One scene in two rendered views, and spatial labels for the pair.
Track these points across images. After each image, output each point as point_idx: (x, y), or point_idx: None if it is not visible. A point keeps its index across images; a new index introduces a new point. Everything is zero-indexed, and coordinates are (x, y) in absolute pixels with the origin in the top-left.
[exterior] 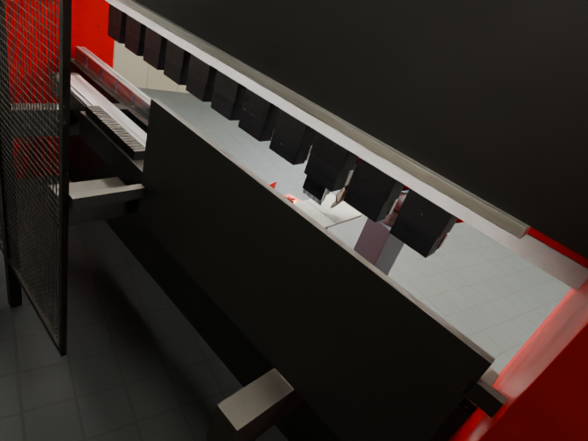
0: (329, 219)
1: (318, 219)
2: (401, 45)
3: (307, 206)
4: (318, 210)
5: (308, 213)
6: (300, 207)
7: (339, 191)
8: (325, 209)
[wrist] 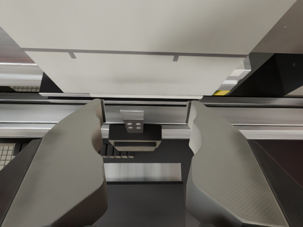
0: (204, 61)
1: (172, 87)
2: None
3: (90, 74)
4: (126, 57)
5: (134, 91)
6: (94, 90)
7: (187, 202)
8: (134, 16)
